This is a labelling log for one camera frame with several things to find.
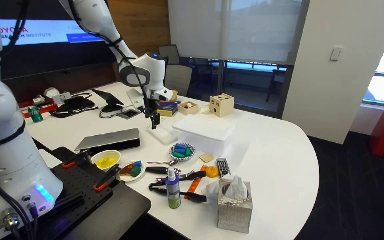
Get metal spoon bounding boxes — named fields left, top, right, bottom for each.
left=147, top=159, right=179, bottom=166

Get coil of black cable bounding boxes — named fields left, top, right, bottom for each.
left=48, top=93, right=99, bottom=118

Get blue and yellow box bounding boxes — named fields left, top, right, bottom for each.
left=157, top=100, right=181, bottom=117

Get small open wooden box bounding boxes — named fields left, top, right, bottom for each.
left=177, top=101, right=199, bottom=116

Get black phone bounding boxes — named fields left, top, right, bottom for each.
left=117, top=108, right=142, bottom=120

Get red box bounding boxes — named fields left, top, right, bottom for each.
left=18, top=99, right=59, bottom=118

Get translucent white bowl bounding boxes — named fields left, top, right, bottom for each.
left=90, top=150, right=122, bottom=171

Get black and orange clamp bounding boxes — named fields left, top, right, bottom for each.
left=62, top=150, right=91, bottom=169
left=93, top=163, right=121, bottom=192

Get clear plastic box with lid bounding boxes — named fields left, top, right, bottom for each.
left=172, top=115, right=236, bottom=157

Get spray bottle with blue label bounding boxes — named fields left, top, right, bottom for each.
left=165, top=166, right=181, bottom=209

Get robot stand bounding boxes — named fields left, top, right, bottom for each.
left=0, top=147, right=152, bottom=240

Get grey tissue box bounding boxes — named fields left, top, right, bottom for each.
left=216, top=175, right=253, bottom=234

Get white paper object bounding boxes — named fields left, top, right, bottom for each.
left=43, top=87, right=60, bottom=99

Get grey office chair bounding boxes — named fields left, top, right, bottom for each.
left=158, top=44, right=181, bottom=66
left=164, top=64, right=193, bottom=97

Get dark outdoor chair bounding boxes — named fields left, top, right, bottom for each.
left=266, top=68, right=288, bottom=102

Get black tongs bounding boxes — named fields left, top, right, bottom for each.
left=148, top=182, right=208, bottom=203

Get black handled knife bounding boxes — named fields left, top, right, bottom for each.
left=145, top=166, right=181, bottom=175

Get green soda can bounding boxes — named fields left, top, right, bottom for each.
left=28, top=106, right=44, bottom=123

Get wooden shape sorter cube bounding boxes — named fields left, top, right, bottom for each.
left=209, top=93, right=235, bottom=118

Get small white box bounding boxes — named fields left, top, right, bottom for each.
left=52, top=92, right=72, bottom=104

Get grey laptop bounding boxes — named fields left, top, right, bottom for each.
left=74, top=128, right=141, bottom=156

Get grey remote control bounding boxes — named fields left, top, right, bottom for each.
left=216, top=158, right=231, bottom=178

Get patterned blue white bowl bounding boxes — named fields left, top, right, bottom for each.
left=169, top=143, right=196, bottom=161

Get yellow block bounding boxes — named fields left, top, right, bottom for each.
left=96, top=157, right=117, bottom=169

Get orange ruler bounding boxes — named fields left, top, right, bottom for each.
left=183, top=165, right=209, bottom=201

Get wall screen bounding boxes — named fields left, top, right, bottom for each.
left=0, top=0, right=121, bottom=80

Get tablet on stand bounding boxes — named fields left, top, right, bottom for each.
left=91, top=88, right=125, bottom=113

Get window with roller blinds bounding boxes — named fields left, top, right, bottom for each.
left=167, top=0, right=311, bottom=119

